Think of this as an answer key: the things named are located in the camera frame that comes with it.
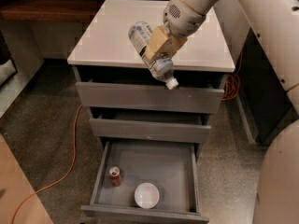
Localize dark wooden shelf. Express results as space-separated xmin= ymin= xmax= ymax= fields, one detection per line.
xmin=0 ymin=0 xmax=211 ymax=24

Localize red soda can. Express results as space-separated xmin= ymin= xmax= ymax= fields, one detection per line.
xmin=108 ymin=166 xmax=122 ymax=187

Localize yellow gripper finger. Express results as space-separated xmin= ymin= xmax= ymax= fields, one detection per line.
xmin=145 ymin=25 xmax=171 ymax=63
xmin=162 ymin=35 xmax=187 ymax=58

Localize clear blue plastic bottle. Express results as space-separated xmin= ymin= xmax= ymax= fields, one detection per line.
xmin=128 ymin=21 xmax=178 ymax=90

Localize grey bottom drawer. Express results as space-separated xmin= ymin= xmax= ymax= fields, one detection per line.
xmin=81 ymin=140 xmax=208 ymax=224

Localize grey middle drawer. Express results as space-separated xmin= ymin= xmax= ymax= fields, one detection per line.
xmin=90 ymin=108 xmax=211 ymax=143

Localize grey top drawer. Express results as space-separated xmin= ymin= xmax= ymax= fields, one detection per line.
xmin=76 ymin=72 xmax=225 ymax=114

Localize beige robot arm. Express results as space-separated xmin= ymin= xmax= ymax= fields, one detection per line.
xmin=145 ymin=0 xmax=299 ymax=224

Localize orange extension cable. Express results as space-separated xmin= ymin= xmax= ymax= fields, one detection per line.
xmin=10 ymin=0 xmax=299 ymax=224

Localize white bowl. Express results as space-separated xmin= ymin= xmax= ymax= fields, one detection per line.
xmin=134 ymin=183 xmax=160 ymax=209

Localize grey drawer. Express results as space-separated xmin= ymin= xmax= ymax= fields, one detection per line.
xmin=81 ymin=140 xmax=208 ymax=224
xmin=76 ymin=72 xmax=225 ymax=114
xmin=90 ymin=108 xmax=211 ymax=143

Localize white cabinet counter top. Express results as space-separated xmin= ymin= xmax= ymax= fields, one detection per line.
xmin=67 ymin=0 xmax=235 ymax=73

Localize dark chair with cushion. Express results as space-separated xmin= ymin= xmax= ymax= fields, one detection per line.
xmin=0 ymin=31 xmax=18 ymax=88

